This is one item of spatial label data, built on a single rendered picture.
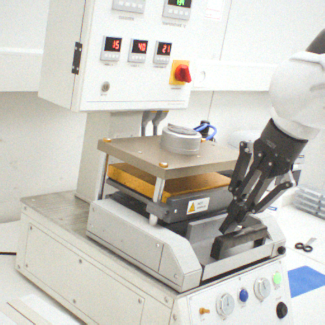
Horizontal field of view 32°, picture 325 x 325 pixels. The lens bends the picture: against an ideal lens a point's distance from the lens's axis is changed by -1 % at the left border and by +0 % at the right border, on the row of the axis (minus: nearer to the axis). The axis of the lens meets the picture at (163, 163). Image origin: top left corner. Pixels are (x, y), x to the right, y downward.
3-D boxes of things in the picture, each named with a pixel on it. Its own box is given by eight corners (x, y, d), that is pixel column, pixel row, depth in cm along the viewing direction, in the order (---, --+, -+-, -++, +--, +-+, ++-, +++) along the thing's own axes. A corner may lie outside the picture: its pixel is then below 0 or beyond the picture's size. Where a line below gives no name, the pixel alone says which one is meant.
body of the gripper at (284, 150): (259, 114, 97) (234, 158, 101) (296, 145, 92) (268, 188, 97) (284, 113, 102) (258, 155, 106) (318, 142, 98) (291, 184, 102)
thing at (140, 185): (105, 183, 115) (112, 137, 112) (178, 172, 131) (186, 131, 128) (167, 214, 104) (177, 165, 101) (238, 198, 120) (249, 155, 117)
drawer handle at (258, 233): (209, 256, 102) (213, 235, 101) (256, 240, 113) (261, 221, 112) (218, 261, 100) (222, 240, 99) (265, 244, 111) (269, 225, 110)
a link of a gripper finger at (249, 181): (265, 155, 99) (259, 150, 99) (233, 203, 104) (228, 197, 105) (277, 153, 102) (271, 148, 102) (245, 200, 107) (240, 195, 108)
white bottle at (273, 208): (265, 228, 183) (275, 185, 179) (277, 234, 180) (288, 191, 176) (254, 230, 180) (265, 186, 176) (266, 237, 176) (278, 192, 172)
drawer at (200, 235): (91, 221, 117) (96, 185, 115) (164, 205, 133) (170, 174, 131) (200, 285, 99) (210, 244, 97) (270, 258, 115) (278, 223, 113)
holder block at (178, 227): (103, 205, 116) (105, 193, 115) (169, 193, 131) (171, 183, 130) (162, 238, 106) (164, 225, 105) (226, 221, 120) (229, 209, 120)
